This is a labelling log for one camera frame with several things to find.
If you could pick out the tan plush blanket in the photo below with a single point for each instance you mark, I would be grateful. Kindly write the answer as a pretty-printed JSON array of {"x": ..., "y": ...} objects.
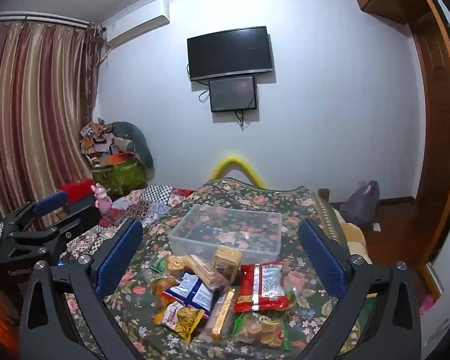
[{"x": 354, "y": 238}]

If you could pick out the small green snack packet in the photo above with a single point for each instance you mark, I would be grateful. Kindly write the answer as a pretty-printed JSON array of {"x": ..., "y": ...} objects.
[{"x": 157, "y": 264}]

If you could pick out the red snack packet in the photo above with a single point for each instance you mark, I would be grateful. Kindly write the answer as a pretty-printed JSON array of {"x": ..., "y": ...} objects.
[{"x": 266, "y": 283}]

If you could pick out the wooden door frame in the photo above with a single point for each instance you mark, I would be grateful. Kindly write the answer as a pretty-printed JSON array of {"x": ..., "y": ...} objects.
[{"x": 442, "y": 120}]

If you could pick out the grey backpack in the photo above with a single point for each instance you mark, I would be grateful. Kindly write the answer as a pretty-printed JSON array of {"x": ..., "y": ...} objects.
[{"x": 360, "y": 206}]

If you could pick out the grey pillow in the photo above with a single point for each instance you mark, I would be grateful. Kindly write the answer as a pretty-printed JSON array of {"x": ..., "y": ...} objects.
[{"x": 135, "y": 135}]

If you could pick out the round cracker packet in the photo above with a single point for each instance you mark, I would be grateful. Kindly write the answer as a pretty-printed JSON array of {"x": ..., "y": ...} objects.
[{"x": 174, "y": 264}]

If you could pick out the white air conditioner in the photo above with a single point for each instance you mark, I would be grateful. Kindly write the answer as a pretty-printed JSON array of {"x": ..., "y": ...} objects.
[{"x": 138, "y": 22}]

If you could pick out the black wall television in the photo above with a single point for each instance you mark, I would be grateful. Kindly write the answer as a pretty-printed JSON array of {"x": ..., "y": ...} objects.
[{"x": 230, "y": 53}]

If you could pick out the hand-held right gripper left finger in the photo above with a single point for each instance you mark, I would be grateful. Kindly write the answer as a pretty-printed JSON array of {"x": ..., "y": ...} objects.
[{"x": 120, "y": 255}]

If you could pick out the wooden bed post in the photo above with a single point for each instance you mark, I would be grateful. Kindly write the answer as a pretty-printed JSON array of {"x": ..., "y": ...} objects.
[{"x": 324, "y": 195}]

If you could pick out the checkered patchwork quilt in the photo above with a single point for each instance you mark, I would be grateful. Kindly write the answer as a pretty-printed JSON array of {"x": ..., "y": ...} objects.
[{"x": 150, "y": 206}]

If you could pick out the white curtain rail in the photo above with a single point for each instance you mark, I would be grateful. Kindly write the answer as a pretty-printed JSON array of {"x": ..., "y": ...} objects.
[{"x": 41, "y": 20}]

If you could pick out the green storage bag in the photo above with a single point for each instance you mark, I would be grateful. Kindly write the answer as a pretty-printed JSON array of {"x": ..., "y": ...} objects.
[{"x": 120, "y": 178}]

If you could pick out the blue and white snack packet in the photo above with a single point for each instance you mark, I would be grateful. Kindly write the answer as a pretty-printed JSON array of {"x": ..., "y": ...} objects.
[{"x": 193, "y": 294}]

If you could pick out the long gold biscuit packet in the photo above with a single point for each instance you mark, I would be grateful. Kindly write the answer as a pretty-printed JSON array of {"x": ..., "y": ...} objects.
[{"x": 221, "y": 313}]

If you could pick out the small black wall monitor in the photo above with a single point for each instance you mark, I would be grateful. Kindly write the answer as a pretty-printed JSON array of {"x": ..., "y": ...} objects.
[{"x": 232, "y": 93}]

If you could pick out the green floral blanket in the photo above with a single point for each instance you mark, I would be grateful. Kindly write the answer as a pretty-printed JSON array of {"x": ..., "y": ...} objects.
[{"x": 247, "y": 198}]

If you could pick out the yellow foam tube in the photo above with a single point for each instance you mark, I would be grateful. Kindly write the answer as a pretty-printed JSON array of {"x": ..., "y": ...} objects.
[{"x": 228, "y": 159}]

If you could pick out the pink plush toy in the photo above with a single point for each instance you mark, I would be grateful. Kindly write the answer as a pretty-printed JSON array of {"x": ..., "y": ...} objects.
[{"x": 103, "y": 202}]

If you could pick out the clear plastic container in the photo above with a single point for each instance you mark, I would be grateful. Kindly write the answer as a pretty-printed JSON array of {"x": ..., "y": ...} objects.
[{"x": 228, "y": 232}]

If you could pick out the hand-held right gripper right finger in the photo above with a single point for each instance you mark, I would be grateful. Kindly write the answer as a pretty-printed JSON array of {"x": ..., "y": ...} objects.
[{"x": 322, "y": 259}]

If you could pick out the striped brown curtain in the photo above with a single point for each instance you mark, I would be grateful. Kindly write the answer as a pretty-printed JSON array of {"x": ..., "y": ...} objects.
[{"x": 33, "y": 120}]

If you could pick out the green packet of round crackers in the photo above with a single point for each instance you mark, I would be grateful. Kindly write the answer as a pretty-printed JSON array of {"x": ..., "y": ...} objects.
[{"x": 262, "y": 332}]

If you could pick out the yellow snack packet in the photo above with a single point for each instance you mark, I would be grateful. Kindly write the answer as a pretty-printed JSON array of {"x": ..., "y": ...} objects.
[{"x": 180, "y": 318}]

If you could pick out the red box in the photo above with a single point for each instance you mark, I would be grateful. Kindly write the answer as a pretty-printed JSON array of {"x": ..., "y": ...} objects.
[{"x": 77, "y": 189}]

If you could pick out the tan biscuit packet orange label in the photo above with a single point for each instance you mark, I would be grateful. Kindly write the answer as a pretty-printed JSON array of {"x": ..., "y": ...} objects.
[{"x": 228, "y": 262}]

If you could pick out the clear bag of orange snacks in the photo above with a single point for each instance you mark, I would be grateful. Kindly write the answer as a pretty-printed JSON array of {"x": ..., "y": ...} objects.
[{"x": 159, "y": 287}]

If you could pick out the pink cloth item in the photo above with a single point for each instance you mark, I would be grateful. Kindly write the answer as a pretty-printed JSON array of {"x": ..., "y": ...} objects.
[{"x": 426, "y": 304}]

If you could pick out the orange box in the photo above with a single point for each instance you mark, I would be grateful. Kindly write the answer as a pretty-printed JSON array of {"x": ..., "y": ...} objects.
[{"x": 120, "y": 158}]

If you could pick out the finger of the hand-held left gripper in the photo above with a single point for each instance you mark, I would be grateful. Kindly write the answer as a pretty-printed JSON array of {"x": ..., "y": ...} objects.
[
  {"x": 50, "y": 201},
  {"x": 78, "y": 219}
]

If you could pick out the purple label cracker packet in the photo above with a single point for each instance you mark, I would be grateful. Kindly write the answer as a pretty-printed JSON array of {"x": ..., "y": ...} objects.
[{"x": 206, "y": 270}]

